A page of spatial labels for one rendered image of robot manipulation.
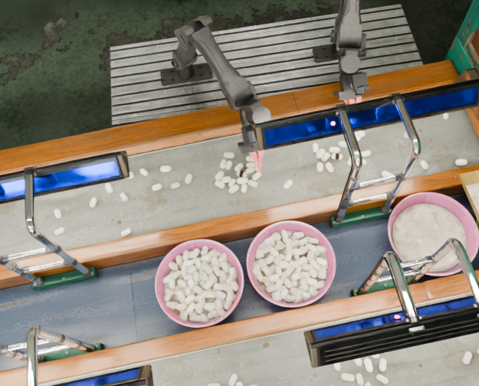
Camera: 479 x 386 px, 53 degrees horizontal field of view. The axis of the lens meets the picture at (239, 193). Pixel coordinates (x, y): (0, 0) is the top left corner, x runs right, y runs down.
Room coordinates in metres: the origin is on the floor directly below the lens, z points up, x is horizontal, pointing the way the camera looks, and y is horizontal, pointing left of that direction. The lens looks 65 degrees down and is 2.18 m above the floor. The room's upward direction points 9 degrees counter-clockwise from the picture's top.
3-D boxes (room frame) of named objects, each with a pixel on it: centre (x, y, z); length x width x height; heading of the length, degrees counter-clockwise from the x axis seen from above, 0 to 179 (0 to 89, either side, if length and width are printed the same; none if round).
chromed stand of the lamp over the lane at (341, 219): (0.61, -0.38, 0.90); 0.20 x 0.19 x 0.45; 93
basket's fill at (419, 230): (0.42, -0.56, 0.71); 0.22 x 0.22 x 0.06
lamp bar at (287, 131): (0.69, -0.38, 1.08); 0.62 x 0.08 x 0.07; 93
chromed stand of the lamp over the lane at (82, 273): (0.55, 0.59, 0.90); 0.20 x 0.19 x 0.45; 93
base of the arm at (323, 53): (1.22, -0.47, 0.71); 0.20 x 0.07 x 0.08; 90
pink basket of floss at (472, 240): (0.42, -0.56, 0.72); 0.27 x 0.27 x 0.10
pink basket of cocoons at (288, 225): (0.39, -0.12, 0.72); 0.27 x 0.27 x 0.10
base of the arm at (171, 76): (1.22, 0.13, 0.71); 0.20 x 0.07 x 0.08; 90
